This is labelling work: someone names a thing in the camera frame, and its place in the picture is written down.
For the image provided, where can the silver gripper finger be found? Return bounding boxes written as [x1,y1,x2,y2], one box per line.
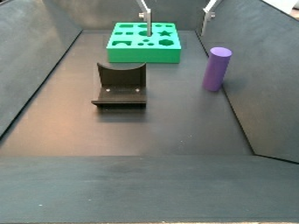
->
[135,0,152,36]
[200,0,221,35]

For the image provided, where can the green shape sorter board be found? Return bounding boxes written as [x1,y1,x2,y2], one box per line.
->
[107,23,181,63]

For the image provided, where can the purple cylinder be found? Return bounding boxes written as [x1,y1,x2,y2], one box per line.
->
[201,46,232,91]

